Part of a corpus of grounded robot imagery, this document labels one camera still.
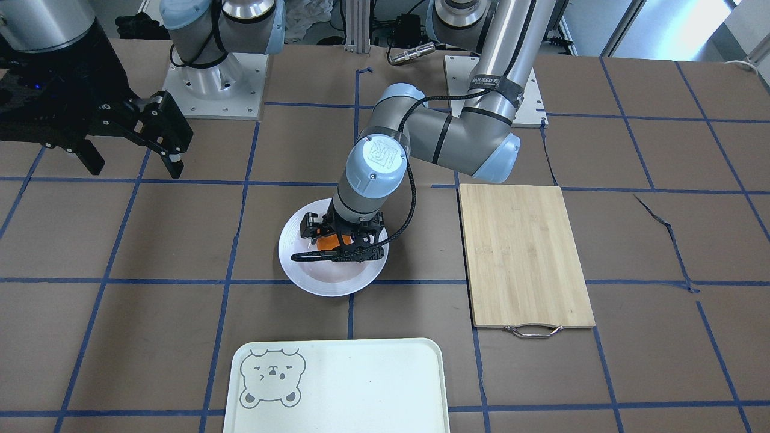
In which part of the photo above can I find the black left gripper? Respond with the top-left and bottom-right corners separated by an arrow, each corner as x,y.
299,204 -> 385,262

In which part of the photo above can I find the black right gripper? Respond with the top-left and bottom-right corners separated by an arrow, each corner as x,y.
2,42 -> 193,180

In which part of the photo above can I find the orange fruit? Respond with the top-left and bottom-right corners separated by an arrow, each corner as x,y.
316,233 -> 354,250

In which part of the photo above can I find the white round plate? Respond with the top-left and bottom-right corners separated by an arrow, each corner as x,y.
278,199 -> 389,296

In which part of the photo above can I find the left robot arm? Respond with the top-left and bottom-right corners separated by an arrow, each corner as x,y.
291,1 -> 555,262

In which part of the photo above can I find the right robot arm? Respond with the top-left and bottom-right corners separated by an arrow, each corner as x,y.
2,1 -> 286,179

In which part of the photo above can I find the white tray with bear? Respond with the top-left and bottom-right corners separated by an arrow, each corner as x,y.
223,338 -> 450,432

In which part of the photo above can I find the bamboo cutting board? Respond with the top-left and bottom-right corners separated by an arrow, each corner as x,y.
459,184 -> 595,328

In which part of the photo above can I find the metal cylinder connector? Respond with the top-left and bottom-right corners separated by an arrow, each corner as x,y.
387,41 -> 436,66

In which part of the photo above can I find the black power brick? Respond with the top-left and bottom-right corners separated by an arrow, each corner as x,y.
393,14 -> 422,48

